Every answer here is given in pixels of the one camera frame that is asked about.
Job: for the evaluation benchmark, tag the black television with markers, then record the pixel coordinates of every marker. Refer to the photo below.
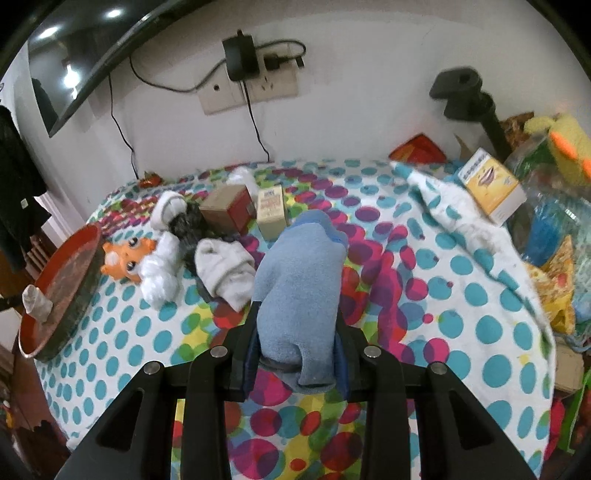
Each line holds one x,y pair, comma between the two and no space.
64,60

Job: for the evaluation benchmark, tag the beige wall socket plate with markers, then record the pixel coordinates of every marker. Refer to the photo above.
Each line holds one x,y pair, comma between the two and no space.
251,90

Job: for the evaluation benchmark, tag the small red wrapper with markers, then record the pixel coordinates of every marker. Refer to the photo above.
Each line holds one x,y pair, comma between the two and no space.
150,177

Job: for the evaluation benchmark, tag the black clamp mount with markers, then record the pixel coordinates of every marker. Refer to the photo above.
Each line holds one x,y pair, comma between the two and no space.
471,101

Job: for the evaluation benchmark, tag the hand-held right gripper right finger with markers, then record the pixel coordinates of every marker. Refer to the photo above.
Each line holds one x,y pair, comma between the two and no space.
342,369

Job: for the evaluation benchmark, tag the red round tray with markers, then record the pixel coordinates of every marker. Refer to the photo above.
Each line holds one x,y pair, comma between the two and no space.
64,286

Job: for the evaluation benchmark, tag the polka dot cloth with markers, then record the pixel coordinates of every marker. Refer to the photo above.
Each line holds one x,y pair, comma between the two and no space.
438,323

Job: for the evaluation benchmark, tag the wooden door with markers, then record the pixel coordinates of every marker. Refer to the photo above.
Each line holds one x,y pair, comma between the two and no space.
39,247

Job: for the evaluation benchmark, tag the orange white medicine box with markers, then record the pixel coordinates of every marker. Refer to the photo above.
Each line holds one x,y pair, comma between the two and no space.
494,184

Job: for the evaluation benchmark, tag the black plug charger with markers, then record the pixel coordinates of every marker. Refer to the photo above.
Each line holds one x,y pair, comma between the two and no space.
281,60

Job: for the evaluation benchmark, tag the black hanging clothing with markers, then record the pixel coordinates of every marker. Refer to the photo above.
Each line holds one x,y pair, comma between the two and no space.
18,194

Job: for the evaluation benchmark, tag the black sock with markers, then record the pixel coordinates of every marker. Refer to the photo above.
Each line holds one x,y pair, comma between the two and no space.
189,230

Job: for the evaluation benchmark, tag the yellow plush toy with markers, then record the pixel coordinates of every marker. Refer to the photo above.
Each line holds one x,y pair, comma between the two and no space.
565,143

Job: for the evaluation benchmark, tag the yellow printed bag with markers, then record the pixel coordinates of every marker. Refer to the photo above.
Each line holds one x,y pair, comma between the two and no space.
558,286

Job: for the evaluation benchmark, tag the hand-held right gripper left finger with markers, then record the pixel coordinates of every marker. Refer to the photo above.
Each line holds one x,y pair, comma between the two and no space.
251,360

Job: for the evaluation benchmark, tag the plain cardboard box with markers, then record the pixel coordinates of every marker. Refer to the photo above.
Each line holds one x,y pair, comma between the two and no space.
569,369

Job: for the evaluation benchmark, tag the black power adapter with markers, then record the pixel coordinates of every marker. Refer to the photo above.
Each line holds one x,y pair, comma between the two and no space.
239,57

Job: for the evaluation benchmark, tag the clear plastic bag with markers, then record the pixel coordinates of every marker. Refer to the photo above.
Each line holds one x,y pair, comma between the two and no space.
549,217

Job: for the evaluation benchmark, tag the white grey sock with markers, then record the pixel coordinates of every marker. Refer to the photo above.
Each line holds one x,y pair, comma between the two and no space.
226,272

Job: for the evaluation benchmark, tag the brown cardboard box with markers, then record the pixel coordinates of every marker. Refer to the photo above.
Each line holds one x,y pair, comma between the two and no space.
228,210

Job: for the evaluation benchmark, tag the small beige box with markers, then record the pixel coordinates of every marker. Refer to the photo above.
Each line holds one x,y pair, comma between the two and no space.
271,213

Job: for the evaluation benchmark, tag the red packet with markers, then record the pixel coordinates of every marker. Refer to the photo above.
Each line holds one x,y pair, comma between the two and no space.
418,147

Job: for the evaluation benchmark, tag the orange toy figure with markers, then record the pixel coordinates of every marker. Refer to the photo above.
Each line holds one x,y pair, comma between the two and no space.
124,258

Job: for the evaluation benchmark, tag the small grey-white sock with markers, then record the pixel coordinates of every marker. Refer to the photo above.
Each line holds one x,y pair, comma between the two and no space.
37,302

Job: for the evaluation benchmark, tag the blue sock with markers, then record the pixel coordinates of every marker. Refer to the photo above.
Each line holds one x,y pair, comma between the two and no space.
298,286

